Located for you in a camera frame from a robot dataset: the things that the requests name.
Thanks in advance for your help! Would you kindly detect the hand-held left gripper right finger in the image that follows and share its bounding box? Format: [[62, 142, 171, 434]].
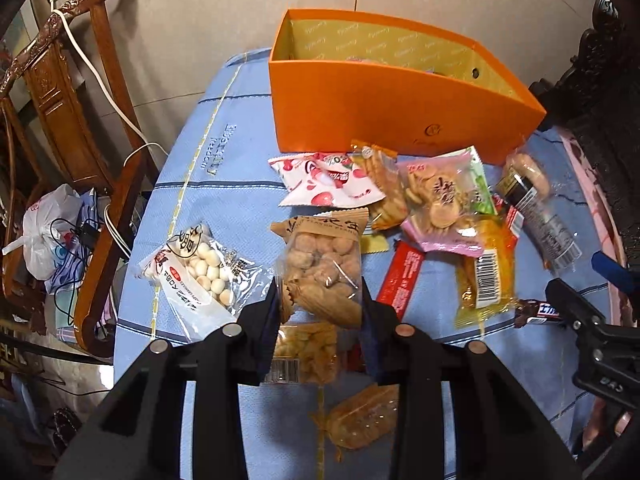
[[357, 280, 583, 480]]

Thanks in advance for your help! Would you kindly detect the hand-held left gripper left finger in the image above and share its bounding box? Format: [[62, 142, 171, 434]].
[[52, 280, 281, 480]]

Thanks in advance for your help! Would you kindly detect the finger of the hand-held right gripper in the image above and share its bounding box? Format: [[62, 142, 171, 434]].
[[545, 279, 608, 341], [591, 250, 640, 301]]

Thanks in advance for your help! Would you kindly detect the brown chocolate bar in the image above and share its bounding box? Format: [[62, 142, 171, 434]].
[[514, 299, 568, 328]]

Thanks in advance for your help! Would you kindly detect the red bar packet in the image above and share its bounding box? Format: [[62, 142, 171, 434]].
[[375, 240, 426, 318]]

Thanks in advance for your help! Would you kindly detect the brown peanut packet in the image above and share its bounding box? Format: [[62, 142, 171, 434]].
[[270, 207, 371, 328]]

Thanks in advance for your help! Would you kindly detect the orange cardboard box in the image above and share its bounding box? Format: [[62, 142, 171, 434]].
[[267, 8, 547, 166]]

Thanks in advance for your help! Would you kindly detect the person's right hand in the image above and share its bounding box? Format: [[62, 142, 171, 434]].
[[582, 400, 633, 456]]

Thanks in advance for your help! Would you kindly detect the small round biscuit packet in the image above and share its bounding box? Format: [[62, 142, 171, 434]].
[[265, 322, 346, 386]]

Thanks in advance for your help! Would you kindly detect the golden crinkled snack packet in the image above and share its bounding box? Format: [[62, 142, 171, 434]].
[[312, 384, 401, 461]]

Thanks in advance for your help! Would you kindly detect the clear packet with black label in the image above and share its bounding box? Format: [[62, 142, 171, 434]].
[[495, 170, 581, 276]]

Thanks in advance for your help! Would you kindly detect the white ball candy packet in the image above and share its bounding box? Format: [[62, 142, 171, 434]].
[[137, 220, 273, 318]]

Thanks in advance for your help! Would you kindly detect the yellow packet with barcode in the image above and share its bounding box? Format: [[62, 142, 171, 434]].
[[454, 215, 521, 328]]

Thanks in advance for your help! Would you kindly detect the pink patterned cloth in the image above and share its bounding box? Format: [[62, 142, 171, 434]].
[[557, 127, 626, 261]]

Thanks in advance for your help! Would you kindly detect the bread bun in clear packet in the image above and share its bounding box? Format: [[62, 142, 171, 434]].
[[502, 152, 551, 198]]

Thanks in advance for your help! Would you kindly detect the blue checked tablecloth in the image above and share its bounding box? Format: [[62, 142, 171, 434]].
[[112, 47, 626, 480]]

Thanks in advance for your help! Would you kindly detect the green snack packet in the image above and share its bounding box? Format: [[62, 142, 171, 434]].
[[465, 146, 493, 216]]

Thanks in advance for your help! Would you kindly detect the orange cracker packet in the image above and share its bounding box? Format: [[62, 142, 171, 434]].
[[349, 139, 411, 231]]

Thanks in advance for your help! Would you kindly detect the pink round cookie packet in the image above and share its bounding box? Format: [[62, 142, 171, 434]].
[[397, 152, 486, 256]]

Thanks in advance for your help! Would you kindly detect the white and red snack packet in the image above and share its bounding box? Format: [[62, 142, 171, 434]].
[[267, 152, 388, 208]]

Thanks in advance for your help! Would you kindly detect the dark carved wooden furniture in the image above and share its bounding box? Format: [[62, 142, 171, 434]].
[[530, 0, 640, 271]]

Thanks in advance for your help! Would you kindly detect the white plastic bag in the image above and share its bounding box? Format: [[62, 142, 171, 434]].
[[22, 184, 86, 281]]

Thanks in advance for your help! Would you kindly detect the brown wooden chair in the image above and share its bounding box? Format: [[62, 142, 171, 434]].
[[0, 0, 171, 356]]

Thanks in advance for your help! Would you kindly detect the black charger cable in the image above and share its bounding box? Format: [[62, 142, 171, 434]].
[[47, 200, 131, 311]]

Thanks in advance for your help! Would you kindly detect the white power cable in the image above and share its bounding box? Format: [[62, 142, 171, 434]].
[[47, 0, 173, 261]]

